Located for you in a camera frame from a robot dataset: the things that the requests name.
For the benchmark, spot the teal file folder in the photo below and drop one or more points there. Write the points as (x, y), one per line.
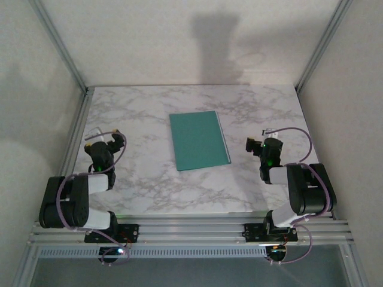
(197, 140)

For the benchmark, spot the aluminium mounting rails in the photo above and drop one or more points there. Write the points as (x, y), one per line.
(194, 230)

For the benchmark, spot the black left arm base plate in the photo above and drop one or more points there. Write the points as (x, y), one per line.
(131, 231)

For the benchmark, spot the aluminium frame post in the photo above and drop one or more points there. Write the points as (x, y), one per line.
(324, 45)
(61, 48)

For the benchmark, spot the aluminium side rail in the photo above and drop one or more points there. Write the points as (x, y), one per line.
(70, 155)

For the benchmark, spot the aluminium frame leg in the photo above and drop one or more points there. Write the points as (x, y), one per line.
(356, 269)
(25, 267)

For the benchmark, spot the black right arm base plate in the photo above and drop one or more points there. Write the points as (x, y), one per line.
(252, 231)

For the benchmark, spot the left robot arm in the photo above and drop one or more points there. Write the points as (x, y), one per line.
(68, 203)

